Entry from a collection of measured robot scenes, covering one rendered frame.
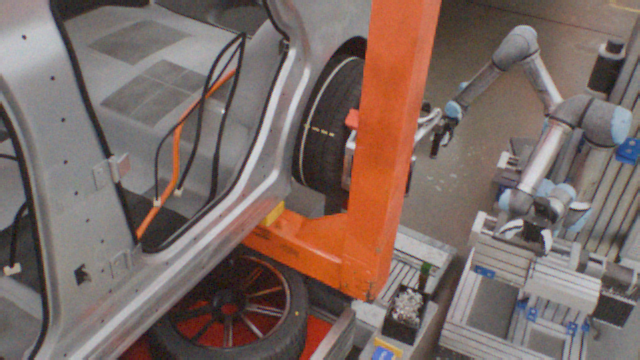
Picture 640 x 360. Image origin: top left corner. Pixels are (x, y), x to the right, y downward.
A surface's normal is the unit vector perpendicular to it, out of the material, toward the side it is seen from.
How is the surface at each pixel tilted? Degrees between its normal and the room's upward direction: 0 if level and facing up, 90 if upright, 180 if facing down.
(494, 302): 0
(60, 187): 86
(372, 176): 90
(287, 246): 90
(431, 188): 0
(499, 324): 0
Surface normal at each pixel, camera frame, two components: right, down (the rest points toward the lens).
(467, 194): 0.07, -0.78
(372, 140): -0.49, 0.51
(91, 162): 0.86, 0.32
